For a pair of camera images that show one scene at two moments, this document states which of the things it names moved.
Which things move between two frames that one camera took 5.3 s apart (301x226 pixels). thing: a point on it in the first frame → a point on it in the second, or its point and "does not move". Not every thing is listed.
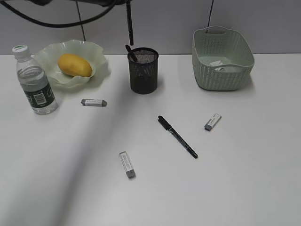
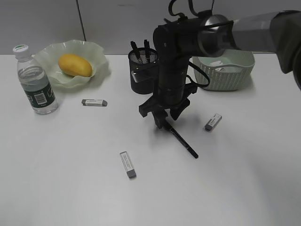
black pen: x=132 y=53 → x=147 y=49
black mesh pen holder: x=144 y=72 does not move
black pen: x=129 y=11 → x=136 y=51
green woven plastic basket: x=222 y=59 does not move
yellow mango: x=75 y=65 does not move
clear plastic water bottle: x=34 y=82 does not move
